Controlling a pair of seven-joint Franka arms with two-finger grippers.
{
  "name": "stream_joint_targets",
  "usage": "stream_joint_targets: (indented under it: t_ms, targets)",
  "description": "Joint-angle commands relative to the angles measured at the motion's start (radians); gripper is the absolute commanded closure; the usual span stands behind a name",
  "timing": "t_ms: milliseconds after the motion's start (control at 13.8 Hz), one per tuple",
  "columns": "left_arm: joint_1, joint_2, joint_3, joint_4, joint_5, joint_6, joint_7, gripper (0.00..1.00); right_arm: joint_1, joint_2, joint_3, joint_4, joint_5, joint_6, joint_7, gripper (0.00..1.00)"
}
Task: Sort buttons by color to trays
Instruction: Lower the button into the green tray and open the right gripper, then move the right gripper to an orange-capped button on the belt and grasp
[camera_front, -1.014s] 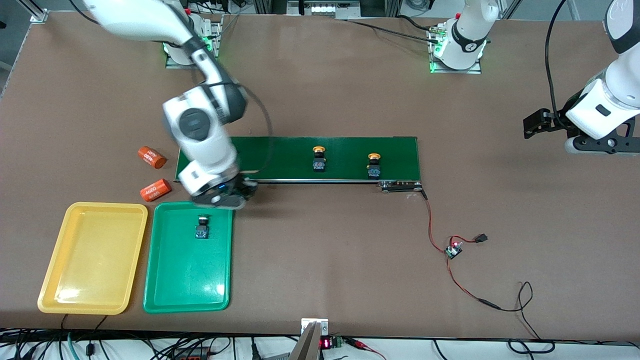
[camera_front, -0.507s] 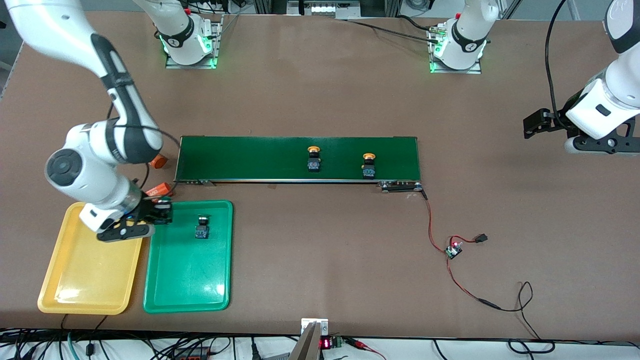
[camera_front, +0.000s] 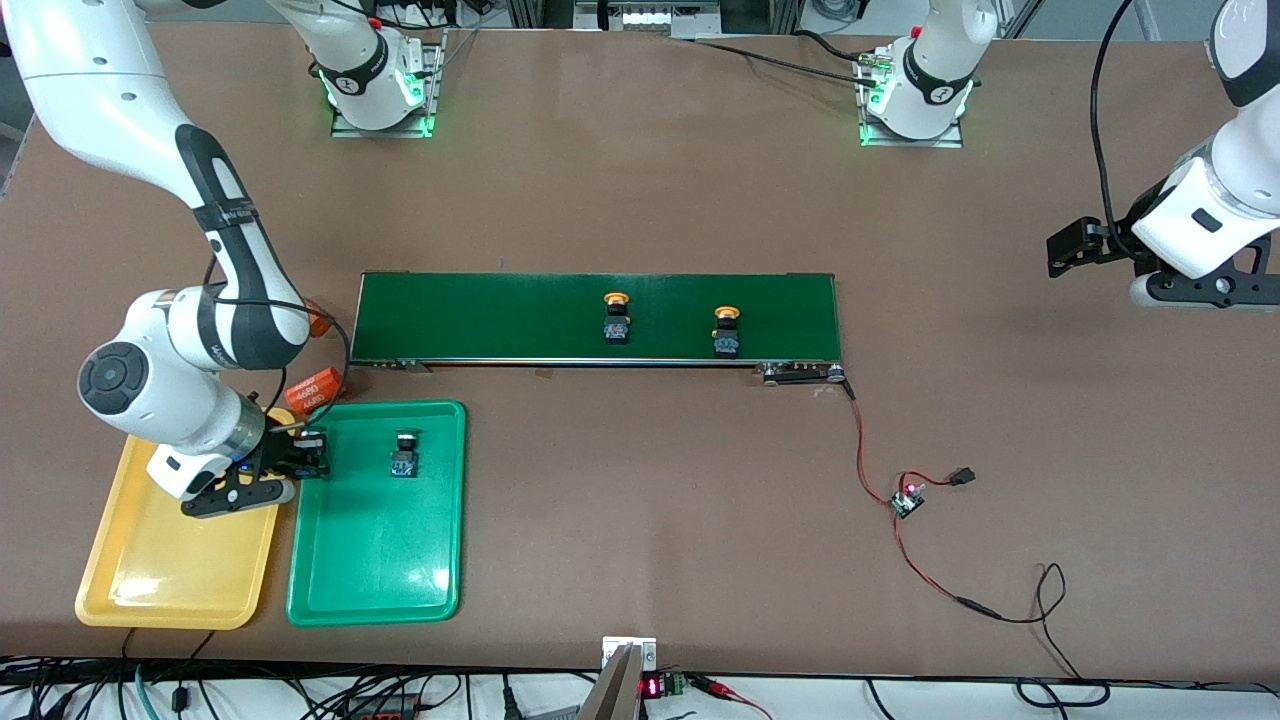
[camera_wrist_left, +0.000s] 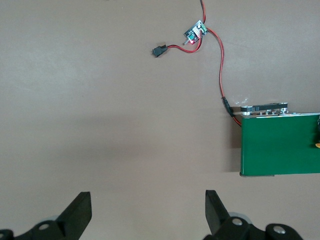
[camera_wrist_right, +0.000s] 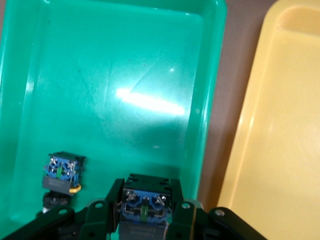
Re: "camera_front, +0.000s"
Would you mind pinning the aluminium frame rack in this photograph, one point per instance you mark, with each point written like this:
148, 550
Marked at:
650, 15

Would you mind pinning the red terminal block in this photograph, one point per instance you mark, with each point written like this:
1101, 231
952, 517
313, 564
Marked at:
385, 710

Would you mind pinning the green plastic tray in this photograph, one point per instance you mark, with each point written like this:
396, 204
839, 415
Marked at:
378, 550

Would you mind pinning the orange cylinder printed 4680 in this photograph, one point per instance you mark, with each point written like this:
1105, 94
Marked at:
312, 392
320, 322

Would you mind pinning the small red LED display module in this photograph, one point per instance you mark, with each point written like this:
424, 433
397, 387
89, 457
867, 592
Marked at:
655, 686

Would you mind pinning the yellow plastic tray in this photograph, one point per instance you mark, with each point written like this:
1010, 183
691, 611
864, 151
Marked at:
160, 570

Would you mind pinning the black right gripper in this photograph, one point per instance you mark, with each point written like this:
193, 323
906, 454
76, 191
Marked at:
283, 456

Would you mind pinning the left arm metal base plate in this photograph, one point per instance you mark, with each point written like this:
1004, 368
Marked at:
915, 140

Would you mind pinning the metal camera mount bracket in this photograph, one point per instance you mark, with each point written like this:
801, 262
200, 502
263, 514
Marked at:
615, 690

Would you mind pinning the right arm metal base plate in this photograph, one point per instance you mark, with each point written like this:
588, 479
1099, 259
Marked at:
432, 90

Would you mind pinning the green conveyor belt unit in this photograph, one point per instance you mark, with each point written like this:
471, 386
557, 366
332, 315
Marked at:
480, 315

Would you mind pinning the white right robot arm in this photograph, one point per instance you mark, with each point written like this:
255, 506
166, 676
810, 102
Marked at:
100, 90

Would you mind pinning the small green circuit board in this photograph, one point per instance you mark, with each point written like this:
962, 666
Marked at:
908, 501

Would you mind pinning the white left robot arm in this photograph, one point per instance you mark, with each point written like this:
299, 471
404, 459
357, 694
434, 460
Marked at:
1220, 210

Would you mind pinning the red clip lead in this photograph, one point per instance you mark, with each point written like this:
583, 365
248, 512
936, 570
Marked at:
730, 692

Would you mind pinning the yellow push button switch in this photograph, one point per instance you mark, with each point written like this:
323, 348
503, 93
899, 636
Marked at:
727, 342
617, 328

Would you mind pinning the green push button switch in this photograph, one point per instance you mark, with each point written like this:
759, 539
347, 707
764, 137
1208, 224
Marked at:
404, 462
313, 452

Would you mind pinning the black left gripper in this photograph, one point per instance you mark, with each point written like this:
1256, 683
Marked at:
1113, 247

